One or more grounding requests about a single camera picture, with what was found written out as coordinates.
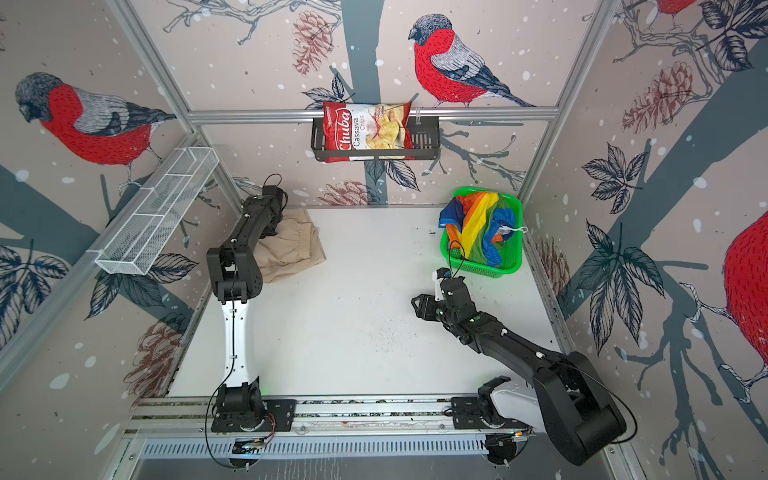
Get white wire mesh shelf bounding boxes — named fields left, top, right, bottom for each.
left=95, top=146, right=219, bottom=275

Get aluminium mounting rail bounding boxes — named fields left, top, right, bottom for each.
left=122, top=391, right=625, bottom=438

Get green plastic basket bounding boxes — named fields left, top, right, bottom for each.
left=439, top=185, right=526, bottom=278

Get red cassava chips bag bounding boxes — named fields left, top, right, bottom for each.
left=322, top=102, right=413, bottom=163

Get black wire wall basket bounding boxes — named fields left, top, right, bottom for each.
left=310, top=116, right=441, bottom=163

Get beige drawstring shorts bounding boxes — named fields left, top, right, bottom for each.
left=254, top=209, right=326, bottom=284

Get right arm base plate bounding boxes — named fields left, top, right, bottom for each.
left=442, top=397, right=532, bottom=431

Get rainbow coloured shorts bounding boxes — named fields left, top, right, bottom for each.
left=437, top=190, right=529, bottom=268

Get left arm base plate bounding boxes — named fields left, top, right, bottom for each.
left=210, top=399, right=297, bottom=434

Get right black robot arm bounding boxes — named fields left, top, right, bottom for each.
left=411, top=269, right=637, bottom=465

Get white vented cable duct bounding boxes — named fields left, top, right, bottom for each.
left=140, top=434, right=488, bottom=460

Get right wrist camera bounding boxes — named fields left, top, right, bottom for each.
left=432, top=267, right=456, bottom=303

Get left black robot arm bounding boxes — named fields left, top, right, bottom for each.
left=206, top=185, right=287, bottom=433

